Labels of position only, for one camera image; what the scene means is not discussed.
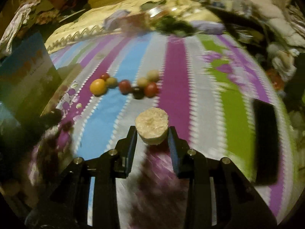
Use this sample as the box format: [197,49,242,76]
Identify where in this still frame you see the tan longan fruit far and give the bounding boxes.
[146,70,160,82]

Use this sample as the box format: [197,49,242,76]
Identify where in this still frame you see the striped floral bed sheet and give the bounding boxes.
[51,33,295,222]

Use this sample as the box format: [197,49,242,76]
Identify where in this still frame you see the orange tangerine on bed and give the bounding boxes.
[89,79,108,96]

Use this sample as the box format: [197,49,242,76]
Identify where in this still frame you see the black phone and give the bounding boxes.
[252,99,280,185]

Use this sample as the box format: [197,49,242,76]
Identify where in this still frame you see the white clothes pile right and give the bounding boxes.
[243,0,304,82]

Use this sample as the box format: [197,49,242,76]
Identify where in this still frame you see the blue cardboard box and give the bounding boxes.
[1,33,62,132]

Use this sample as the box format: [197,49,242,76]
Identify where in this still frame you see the pile of clothes left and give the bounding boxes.
[1,0,90,59]

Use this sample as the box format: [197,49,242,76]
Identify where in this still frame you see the small green-brown fruit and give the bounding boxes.
[105,77,118,88]

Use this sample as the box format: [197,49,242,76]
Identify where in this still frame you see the small red cherry tomato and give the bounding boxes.
[100,73,110,81]

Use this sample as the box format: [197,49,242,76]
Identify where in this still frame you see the cream quilted blanket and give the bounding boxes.
[45,0,221,53]

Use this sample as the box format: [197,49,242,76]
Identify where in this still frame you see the tan longan fruit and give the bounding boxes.
[146,70,160,82]
[136,77,150,89]

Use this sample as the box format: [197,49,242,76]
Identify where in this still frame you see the red plum on bed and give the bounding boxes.
[118,80,132,95]

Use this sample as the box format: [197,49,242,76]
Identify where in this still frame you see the red plum right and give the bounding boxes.
[144,82,158,98]

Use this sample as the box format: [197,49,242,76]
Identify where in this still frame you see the dark purple plum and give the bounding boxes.
[132,86,145,100]

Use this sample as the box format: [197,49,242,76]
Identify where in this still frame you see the beige round banana slice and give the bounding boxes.
[135,108,169,145]

